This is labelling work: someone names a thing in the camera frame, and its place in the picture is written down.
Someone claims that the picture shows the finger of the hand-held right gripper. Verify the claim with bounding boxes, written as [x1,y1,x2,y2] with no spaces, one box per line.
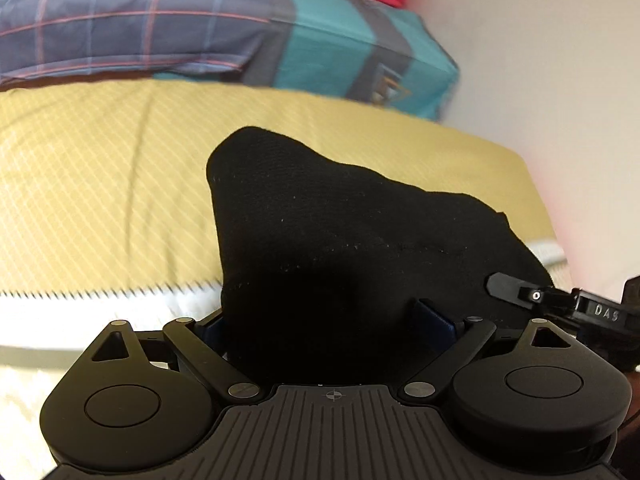
[486,272,582,322]

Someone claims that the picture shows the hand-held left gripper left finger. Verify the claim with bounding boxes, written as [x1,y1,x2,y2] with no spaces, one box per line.
[90,308,263,404]

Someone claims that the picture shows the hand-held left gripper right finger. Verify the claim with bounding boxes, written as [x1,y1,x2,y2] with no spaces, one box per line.
[400,298,576,404]

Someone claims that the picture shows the black pants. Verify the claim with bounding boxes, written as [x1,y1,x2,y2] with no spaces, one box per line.
[206,126,554,387]

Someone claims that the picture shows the yellow patterned bed sheet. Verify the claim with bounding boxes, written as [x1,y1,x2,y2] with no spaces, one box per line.
[0,80,559,295]

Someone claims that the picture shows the teal grey folded blanket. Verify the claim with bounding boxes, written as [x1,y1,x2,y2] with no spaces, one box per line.
[242,0,461,122]

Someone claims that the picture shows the plaid purple pillow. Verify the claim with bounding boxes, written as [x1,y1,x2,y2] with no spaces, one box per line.
[0,0,297,87]

